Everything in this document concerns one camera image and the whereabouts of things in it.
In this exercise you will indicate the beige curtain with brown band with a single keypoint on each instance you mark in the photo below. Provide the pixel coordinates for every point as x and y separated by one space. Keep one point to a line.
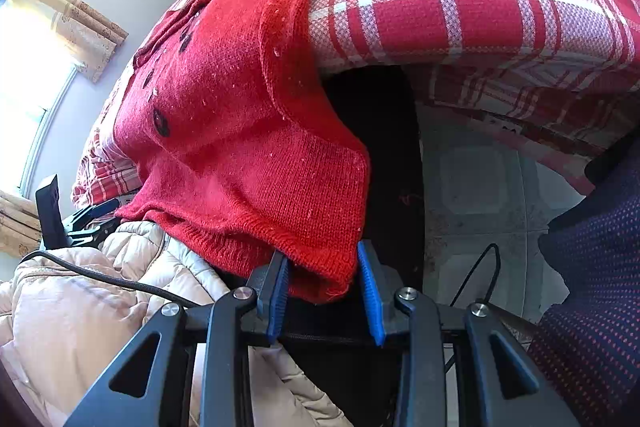
15 222

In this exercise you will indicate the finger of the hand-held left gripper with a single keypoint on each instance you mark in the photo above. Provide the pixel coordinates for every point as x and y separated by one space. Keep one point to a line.
50 212
92 214

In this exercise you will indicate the beige side window curtain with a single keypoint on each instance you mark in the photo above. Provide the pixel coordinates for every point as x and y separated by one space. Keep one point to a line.
85 27

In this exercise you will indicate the navy dotted clothing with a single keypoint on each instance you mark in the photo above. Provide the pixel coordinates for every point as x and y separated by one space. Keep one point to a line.
600 282

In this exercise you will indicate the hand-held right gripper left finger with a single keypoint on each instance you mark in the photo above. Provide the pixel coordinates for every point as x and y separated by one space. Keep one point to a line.
277 302

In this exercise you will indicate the side sliding window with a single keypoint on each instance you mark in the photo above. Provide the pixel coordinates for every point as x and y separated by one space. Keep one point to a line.
25 82

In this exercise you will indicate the red knitted sweater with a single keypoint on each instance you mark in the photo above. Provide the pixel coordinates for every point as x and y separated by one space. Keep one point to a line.
225 107

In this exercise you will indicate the beige puffer jacket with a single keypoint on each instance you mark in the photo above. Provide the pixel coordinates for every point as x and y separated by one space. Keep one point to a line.
75 332

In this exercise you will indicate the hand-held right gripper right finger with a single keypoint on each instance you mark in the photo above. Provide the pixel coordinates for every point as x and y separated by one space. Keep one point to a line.
370 292

